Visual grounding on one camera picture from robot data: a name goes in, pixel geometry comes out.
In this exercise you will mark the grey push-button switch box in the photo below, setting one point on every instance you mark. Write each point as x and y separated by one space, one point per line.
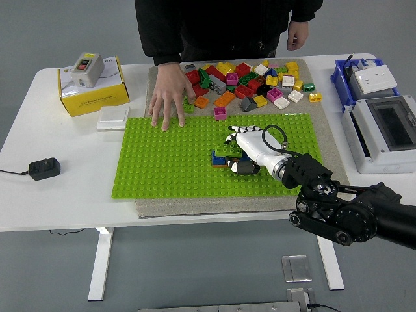
87 76

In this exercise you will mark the white wall switch plate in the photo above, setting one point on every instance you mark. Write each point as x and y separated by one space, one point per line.
112 118

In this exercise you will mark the white table leg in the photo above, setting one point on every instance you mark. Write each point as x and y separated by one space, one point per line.
100 260
331 266

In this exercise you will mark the long red brick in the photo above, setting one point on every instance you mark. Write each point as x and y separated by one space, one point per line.
214 72

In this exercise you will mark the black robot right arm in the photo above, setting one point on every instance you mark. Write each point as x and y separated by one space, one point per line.
302 169

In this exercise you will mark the person's right hand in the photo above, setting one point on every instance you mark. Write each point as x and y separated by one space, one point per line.
170 87

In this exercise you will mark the white socket panel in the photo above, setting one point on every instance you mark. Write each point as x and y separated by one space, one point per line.
376 79

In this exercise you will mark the pink flat brick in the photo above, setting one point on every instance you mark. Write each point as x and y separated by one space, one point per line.
273 65

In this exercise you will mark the metal bracket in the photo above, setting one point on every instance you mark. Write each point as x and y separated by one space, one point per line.
299 297

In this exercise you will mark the dark grey small brick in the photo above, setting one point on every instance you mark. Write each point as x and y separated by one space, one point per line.
190 67

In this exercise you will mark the dark green long brick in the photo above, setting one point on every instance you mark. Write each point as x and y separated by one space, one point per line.
248 78

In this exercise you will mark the large red brick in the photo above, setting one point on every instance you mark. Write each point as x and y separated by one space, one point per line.
193 77

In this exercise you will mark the orange long brick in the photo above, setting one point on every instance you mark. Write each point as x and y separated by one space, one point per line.
225 98

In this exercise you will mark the orange flat plate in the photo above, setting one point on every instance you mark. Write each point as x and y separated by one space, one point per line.
219 166

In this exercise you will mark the long grey brick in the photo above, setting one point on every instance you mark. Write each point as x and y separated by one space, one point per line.
217 84

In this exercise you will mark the grey-brown mat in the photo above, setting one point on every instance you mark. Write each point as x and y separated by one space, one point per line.
152 81

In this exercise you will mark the person's right forearm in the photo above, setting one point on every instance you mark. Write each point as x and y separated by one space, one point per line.
162 39

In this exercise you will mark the grey plastic enclosure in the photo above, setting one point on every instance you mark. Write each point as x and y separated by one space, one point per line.
357 89

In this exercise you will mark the blue square brick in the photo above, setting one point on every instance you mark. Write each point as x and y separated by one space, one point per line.
218 160
246 157

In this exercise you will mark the orange square brick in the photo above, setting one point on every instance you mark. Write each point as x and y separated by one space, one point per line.
201 102

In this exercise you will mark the lime green studded baseplate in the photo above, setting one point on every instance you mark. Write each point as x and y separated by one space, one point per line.
169 156

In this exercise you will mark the lime green long brick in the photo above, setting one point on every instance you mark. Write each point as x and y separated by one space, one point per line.
227 150

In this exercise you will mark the metal bar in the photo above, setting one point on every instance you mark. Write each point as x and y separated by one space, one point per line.
221 307

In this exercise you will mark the person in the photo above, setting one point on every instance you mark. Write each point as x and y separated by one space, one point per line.
227 26

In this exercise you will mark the yellow square brick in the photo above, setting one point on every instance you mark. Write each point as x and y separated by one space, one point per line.
271 80
260 100
298 85

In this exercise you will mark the dark brown brick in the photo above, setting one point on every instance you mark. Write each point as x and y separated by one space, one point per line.
260 79

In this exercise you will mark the green small brick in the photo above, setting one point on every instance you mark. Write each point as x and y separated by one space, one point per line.
308 86
231 88

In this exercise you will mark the black power adapter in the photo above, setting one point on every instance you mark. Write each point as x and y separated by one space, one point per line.
44 169

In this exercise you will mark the black brick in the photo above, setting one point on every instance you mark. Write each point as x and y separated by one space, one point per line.
264 88

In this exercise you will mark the grey enclosure with window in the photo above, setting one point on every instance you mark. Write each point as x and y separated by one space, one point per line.
367 110

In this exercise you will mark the white square brick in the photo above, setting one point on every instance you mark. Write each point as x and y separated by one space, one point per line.
261 69
281 102
295 96
288 80

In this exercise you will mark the black rod in bin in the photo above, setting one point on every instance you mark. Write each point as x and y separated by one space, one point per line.
349 58

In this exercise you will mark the blue plastic bin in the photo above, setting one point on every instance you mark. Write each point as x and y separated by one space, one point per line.
341 84

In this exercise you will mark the person's left hand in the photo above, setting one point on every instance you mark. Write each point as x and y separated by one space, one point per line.
298 35

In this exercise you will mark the person's left forearm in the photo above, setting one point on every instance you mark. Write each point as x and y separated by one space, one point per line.
305 11

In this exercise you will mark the large metal floor plate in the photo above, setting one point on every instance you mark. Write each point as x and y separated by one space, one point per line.
296 268

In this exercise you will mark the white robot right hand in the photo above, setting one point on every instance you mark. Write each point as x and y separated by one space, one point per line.
252 144

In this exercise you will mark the pink square brick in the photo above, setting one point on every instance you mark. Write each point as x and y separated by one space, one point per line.
232 79
275 94
220 113

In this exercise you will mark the yellow cardboard box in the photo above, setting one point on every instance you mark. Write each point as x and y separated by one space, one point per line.
94 104

